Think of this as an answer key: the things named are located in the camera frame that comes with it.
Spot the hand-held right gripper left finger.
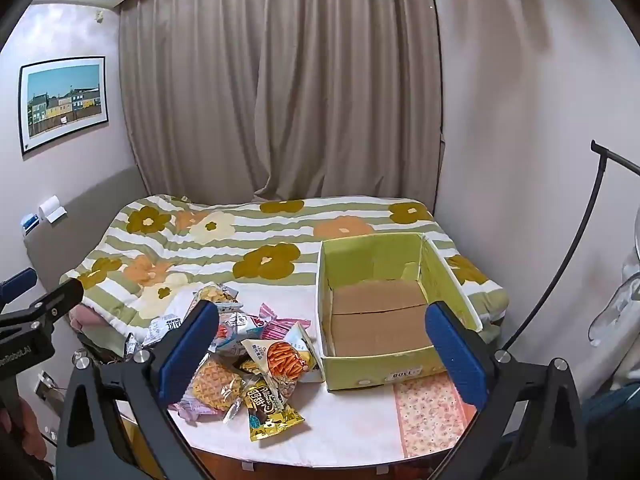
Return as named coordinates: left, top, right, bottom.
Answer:
left=55, top=300, right=221, bottom=480

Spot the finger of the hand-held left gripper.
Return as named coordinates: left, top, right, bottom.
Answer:
left=0, top=277, right=85, bottom=335
left=0, top=267, right=39, bottom=305

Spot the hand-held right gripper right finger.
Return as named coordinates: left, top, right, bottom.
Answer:
left=424, top=301, right=586, bottom=480

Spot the green cardboard box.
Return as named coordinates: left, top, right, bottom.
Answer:
left=315, top=232, right=485, bottom=392

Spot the person's left hand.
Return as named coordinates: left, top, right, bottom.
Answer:
left=0, top=399, right=40, bottom=450

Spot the white black-print snack packet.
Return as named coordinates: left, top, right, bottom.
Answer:
left=142, top=312, right=188, bottom=348

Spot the waffle snack packet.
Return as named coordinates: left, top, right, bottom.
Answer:
left=190, top=355, right=251, bottom=413

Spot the light blue snack packet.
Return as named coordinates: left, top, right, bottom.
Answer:
left=210, top=310, right=266, bottom=356

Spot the pale pink snack packet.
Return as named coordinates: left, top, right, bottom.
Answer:
left=167, top=395, right=226, bottom=422

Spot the silver snack packet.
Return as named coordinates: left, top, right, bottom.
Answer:
left=122, top=335, right=146, bottom=361

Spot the white paper roll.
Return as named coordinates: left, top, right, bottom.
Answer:
left=39, top=194, right=67, bottom=223

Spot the orange sticks snack packet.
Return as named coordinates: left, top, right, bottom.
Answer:
left=241, top=322, right=323, bottom=386

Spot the black yellow snack packet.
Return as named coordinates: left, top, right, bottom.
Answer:
left=243, top=377, right=306, bottom=443

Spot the floral striped blanket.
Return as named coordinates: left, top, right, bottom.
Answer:
left=60, top=195, right=511, bottom=356

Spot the dark blue cloth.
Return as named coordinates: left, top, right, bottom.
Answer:
left=580, top=380, right=640, bottom=461

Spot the clear plastic cover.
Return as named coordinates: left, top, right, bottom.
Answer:
left=587, top=250, right=640, bottom=346

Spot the black curved lamp stand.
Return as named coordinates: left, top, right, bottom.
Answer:
left=500, top=140, right=640, bottom=356

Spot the framed street picture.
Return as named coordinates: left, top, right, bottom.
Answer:
left=19, top=56, right=110, bottom=155

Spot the beige curtain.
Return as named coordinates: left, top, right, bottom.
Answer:
left=117, top=0, right=446, bottom=206

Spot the wall socket plate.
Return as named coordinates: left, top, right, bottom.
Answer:
left=34, top=371, right=65, bottom=402

